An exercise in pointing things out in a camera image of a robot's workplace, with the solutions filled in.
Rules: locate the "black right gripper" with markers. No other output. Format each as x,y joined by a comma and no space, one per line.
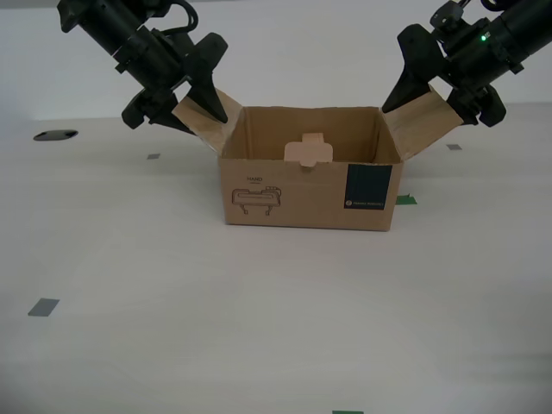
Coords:
474,60

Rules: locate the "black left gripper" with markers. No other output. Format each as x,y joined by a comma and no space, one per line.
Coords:
159,64

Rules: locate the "brown cardboard box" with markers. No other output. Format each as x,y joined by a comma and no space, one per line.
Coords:
310,198

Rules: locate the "black oval table grommet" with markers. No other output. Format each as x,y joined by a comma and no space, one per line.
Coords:
56,136

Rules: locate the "green tape marker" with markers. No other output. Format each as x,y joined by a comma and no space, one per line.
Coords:
407,200
347,412

